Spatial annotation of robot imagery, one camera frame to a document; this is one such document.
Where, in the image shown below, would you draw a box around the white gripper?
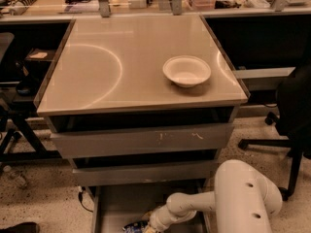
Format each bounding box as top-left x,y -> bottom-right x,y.
142,206 -> 178,233

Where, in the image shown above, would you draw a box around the blue chip bag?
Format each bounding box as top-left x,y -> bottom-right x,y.
122,220 -> 148,233

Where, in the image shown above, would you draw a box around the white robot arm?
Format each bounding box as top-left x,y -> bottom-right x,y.
144,159 -> 283,233

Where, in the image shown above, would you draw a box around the grey open bottom drawer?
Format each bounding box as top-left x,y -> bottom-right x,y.
90,180 -> 213,233

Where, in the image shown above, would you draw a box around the grey middle drawer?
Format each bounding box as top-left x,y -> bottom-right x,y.
73,160 -> 217,186

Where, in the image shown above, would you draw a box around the grey top drawer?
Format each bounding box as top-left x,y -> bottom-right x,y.
51,123 -> 233,158

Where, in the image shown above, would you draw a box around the grey drawer cabinet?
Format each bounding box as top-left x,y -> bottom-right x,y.
33,14 -> 251,233

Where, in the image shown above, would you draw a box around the black shoe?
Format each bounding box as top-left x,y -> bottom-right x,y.
0,222 -> 40,233

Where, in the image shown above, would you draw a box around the clear plastic bottle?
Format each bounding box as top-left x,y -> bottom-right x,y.
3,165 -> 27,189

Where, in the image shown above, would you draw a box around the white paper bowl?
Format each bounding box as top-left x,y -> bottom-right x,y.
162,55 -> 211,88

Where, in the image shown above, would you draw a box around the black office chair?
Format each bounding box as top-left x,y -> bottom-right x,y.
238,62 -> 311,201

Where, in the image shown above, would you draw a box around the long back workbench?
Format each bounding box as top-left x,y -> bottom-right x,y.
1,0 -> 311,22

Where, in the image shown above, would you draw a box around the black cable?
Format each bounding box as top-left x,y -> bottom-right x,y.
77,186 -> 94,214

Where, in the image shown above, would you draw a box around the black desk frame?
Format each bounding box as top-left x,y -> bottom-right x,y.
0,32 -> 60,166

